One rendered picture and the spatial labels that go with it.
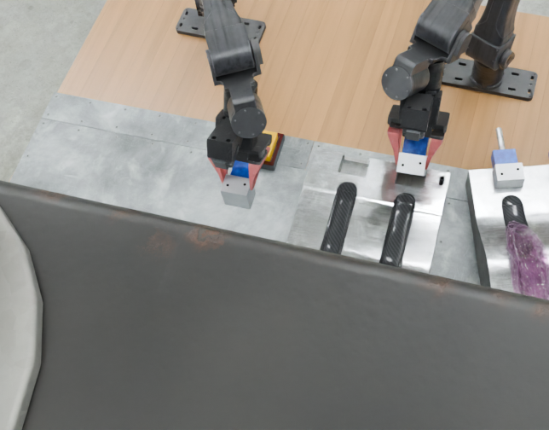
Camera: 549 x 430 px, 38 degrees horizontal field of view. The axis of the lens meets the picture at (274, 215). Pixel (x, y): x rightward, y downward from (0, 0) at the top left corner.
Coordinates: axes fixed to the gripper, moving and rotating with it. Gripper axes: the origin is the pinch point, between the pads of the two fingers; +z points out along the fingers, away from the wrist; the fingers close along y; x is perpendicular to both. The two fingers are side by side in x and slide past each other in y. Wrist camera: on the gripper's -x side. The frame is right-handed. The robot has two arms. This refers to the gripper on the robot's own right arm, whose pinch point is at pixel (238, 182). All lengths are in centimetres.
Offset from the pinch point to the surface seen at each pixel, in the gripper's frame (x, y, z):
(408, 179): 14.8, 29.0, 1.8
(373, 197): 7.6, 23.7, 2.5
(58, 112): 22, -49, 6
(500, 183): 16.3, 45.6, -0.3
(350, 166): 15.2, 17.7, 1.7
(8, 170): 78, -106, 67
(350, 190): 8.4, 19.2, 2.6
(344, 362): -102, 36, -66
